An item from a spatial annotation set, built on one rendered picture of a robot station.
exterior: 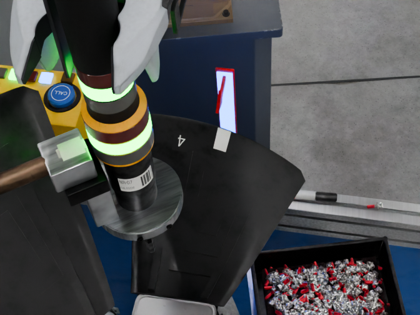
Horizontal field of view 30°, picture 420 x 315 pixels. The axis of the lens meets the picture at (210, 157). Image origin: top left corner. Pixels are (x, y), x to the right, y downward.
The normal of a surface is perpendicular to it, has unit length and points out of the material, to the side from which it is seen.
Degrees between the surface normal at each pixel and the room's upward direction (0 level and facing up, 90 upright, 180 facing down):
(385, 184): 0
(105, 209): 90
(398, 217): 0
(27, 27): 1
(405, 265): 90
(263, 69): 90
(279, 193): 25
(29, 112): 34
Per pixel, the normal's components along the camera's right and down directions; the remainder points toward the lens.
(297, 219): -0.18, 0.83
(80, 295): 0.13, 0.07
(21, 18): -0.06, -0.54
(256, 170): 0.30, -0.52
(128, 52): 0.48, -0.07
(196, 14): 0.06, 0.84
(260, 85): 0.75, 0.53
